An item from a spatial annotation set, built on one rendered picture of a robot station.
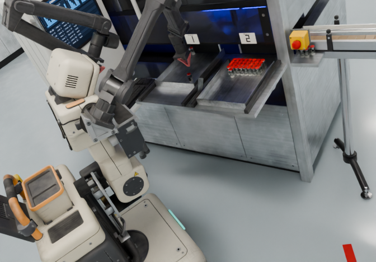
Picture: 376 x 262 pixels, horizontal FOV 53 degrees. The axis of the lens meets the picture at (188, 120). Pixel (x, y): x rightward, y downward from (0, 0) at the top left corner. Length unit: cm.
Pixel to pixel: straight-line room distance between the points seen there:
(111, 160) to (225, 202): 104
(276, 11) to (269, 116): 66
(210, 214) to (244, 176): 36
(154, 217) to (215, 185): 59
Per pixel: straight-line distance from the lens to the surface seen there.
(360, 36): 194
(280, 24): 182
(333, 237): 225
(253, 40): 192
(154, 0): 136
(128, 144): 163
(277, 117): 218
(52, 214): 172
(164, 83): 203
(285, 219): 234
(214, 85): 190
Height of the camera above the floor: 188
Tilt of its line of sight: 35 degrees down
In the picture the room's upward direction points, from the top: 22 degrees counter-clockwise
